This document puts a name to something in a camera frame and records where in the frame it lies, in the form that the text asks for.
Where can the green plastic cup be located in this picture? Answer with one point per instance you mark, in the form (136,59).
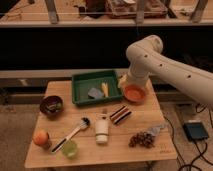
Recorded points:
(70,149)

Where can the green plastic tray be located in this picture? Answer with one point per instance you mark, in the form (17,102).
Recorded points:
(83,83)

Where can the orange fruit on cup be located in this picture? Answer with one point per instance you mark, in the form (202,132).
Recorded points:
(41,139)

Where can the yellow item in tray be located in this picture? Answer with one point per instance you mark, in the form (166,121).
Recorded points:
(105,89)

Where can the white bottle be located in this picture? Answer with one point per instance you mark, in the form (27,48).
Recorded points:
(102,130)

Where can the black pedal box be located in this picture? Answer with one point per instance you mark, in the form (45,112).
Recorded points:
(195,131)

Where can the dark brown bowl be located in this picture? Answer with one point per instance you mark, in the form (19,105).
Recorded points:
(51,106)

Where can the orange bowl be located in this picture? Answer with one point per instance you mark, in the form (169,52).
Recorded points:
(134,93)

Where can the bunch of dark grapes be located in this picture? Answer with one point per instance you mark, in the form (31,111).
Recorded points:
(144,139)

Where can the silver spoon black handle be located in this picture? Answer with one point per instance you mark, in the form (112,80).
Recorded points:
(82,125)

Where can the clear plastic wrapper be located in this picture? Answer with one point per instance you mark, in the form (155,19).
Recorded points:
(155,130)

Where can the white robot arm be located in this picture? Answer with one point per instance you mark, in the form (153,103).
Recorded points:
(145,57)

